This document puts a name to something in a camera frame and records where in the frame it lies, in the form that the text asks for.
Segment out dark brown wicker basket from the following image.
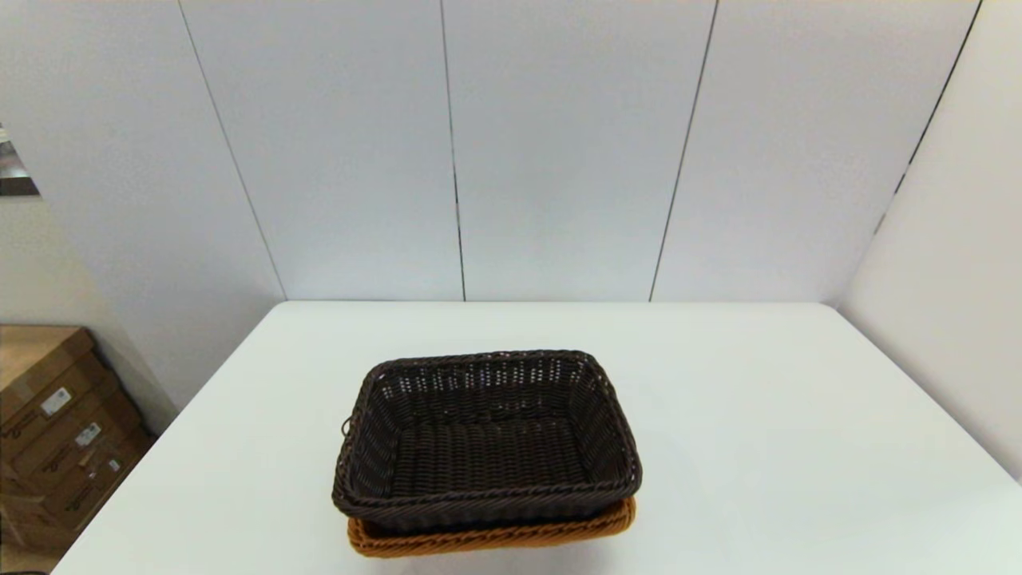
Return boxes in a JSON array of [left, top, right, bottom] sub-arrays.
[[330, 349, 644, 536]]

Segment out orange wicker basket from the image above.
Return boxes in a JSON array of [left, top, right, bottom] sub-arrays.
[[345, 497, 638, 559]]

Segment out brown cardboard box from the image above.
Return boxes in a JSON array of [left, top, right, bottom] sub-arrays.
[[0, 383, 141, 488], [0, 427, 156, 552], [0, 323, 113, 436]]

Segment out grey metal background fixture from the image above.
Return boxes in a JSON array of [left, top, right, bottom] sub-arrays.
[[0, 132, 39, 196]]

